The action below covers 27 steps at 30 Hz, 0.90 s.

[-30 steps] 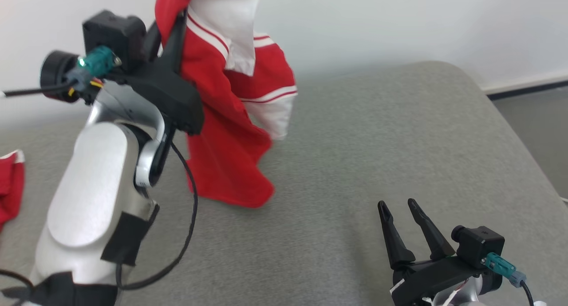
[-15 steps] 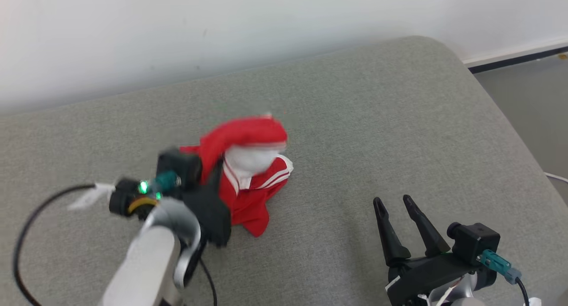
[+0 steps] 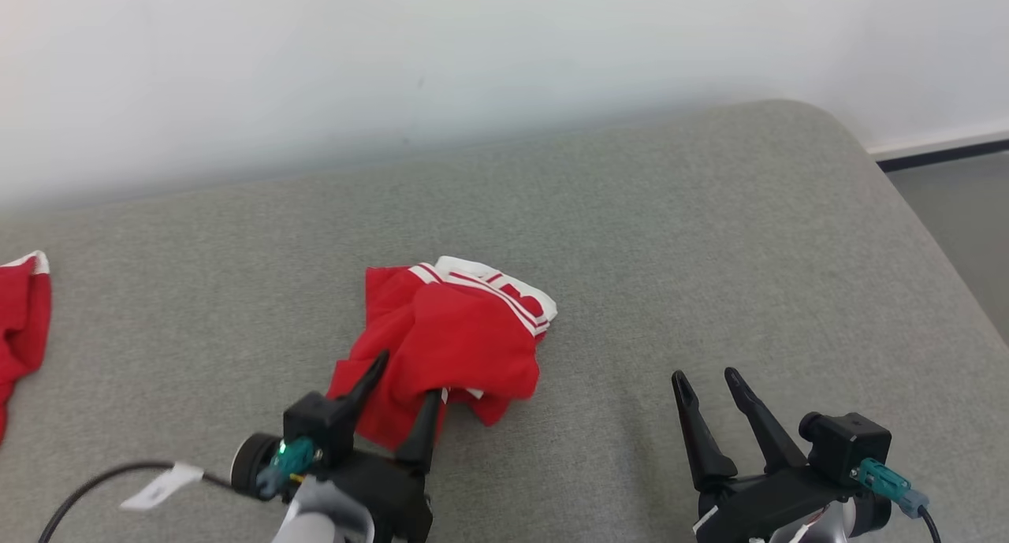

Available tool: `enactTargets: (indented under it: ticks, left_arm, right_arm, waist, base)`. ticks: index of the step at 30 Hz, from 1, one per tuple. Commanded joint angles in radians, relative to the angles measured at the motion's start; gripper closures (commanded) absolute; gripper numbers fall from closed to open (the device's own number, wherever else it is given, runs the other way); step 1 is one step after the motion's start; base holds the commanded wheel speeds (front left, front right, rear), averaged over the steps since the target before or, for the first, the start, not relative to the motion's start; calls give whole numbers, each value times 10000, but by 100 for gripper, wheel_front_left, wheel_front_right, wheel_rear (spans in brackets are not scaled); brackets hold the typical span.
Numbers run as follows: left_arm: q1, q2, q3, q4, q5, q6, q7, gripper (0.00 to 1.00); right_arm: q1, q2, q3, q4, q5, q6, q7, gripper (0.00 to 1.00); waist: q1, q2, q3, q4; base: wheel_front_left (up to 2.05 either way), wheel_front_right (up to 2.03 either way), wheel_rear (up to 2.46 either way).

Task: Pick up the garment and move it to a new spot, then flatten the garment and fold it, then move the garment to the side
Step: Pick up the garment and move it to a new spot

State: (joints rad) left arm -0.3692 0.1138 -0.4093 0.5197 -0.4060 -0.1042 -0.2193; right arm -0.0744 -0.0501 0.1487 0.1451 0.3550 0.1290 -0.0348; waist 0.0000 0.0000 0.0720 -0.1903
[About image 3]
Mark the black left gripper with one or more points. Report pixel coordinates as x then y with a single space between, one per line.
394 496

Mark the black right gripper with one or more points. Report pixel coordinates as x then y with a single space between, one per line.
749 511

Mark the red t-shirt striped white trim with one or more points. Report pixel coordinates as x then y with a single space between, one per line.
457 338

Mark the red shorts white waistband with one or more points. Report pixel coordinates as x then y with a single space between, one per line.
20 322

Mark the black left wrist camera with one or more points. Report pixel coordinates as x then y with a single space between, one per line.
315 421

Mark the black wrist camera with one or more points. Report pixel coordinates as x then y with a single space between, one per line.
847 444
315 421

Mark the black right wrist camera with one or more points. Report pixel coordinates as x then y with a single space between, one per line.
847 444

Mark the teal left camera connector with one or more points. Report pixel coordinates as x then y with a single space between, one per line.
288 460

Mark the teal camera connector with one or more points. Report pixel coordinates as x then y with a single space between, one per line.
883 480
288 460

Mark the teal right camera connector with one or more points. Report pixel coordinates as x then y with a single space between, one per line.
883 480

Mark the white wall baseboard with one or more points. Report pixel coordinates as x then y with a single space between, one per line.
946 142

